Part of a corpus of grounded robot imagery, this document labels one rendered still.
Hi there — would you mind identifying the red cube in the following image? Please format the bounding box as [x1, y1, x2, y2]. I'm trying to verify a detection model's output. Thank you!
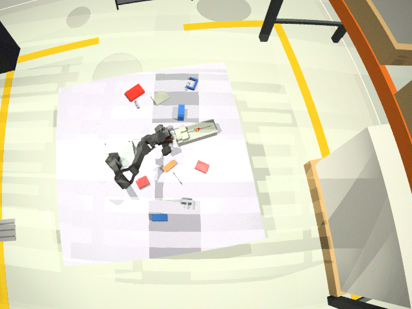
[194, 160, 209, 173]

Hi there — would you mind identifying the red rectangular block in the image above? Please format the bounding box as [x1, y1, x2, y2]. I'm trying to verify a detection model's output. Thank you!
[125, 84, 145, 102]
[135, 176, 150, 189]

